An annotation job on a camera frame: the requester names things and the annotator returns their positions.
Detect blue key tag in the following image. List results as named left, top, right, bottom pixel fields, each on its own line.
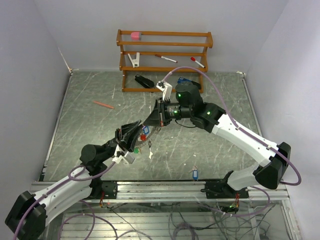
left=192, top=166, right=199, bottom=181

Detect loose cables under table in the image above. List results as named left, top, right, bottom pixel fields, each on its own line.
left=99, top=201, right=283, bottom=240

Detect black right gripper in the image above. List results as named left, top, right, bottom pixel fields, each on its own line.
left=143, top=97, right=193, bottom=127

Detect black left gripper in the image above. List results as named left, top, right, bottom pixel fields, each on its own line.
left=99, top=118, right=144, bottom=163

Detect orange pencil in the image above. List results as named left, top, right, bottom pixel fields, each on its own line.
left=93, top=101, right=114, bottom=109

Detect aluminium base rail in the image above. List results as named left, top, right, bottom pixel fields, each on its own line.
left=27, top=180, right=291, bottom=203

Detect black stapler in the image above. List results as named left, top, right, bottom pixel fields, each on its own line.
left=134, top=74, right=155, bottom=89

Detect red capped white marker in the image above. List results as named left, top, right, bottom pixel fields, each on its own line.
left=190, top=56, right=205, bottom=68

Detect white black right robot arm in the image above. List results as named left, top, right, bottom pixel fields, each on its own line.
left=143, top=81, right=291, bottom=198

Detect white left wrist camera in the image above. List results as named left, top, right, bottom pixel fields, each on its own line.
left=112, top=145, right=136, bottom=165

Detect silver keyring chain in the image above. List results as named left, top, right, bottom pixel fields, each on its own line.
left=136, top=124, right=162, bottom=150

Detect pink eraser block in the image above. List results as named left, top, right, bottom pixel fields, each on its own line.
left=130, top=31, right=142, bottom=41

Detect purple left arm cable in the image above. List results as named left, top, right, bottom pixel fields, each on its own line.
left=12, top=159, right=118, bottom=240

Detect blue stapler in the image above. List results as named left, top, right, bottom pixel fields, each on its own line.
left=177, top=77, right=202, bottom=90

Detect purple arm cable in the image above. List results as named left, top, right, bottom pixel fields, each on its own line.
left=12, top=159, right=118, bottom=240
left=162, top=66, right=302, bottom=217

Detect red white marker pen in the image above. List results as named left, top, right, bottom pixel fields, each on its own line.
left=154, top=54, right=178, bottom=64

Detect red capped key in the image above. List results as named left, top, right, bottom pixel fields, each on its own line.
left=140, top=134, right=147, bottom=141

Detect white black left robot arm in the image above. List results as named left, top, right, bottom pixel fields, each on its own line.
left=5, top=120, right=143, bottom=240

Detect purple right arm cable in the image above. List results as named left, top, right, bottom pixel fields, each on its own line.
left=162, top=66, right=302, bottom=217

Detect white plastic clip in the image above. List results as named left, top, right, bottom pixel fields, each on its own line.
left=127, top=52, right=140, bottom=68

